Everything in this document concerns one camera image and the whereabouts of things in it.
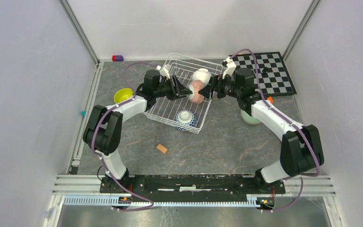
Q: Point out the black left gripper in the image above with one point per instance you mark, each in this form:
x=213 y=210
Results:
x=178 y=91

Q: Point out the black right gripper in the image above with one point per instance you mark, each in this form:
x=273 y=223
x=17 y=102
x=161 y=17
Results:
x=217 y=82

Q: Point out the red floral patterned bowl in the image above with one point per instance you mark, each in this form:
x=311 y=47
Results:
x=195 y=87

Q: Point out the blue white patterned bowl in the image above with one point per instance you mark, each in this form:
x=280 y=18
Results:
x=185 y=117

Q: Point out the pale green ceramic bowl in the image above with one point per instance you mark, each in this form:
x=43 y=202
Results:
x=249 y=119

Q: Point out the yellow bowl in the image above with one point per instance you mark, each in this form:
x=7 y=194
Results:
x=122 y=95

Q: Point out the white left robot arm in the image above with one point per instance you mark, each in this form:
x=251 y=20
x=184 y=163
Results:
x=103 y=130

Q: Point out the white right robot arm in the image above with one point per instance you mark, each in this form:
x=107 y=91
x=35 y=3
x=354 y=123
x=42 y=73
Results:
x=301 y=148

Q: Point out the white ribbed bowl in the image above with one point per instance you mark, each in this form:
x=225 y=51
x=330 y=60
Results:
x=203 y=75

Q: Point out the tan wooden block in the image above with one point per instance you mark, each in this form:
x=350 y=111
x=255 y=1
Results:
x=162 y=148

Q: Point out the black chess piece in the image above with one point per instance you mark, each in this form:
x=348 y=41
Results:
x=265 y=70

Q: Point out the red purple block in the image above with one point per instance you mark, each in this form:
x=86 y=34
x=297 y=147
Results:
x=117 y=58

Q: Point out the black white chessboard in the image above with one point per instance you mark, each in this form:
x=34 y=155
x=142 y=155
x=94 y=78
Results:
x=277 y=82

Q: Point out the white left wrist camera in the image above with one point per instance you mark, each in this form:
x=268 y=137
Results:
x=164 y=70

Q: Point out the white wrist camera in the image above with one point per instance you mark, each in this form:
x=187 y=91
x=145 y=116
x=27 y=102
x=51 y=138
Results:
x=164 y=70
x=229 y=67

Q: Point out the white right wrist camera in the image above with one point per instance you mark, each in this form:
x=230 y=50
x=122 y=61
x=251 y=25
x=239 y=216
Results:
x=229 y=67

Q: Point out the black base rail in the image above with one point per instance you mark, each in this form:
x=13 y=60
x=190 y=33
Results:
x=189 y=188

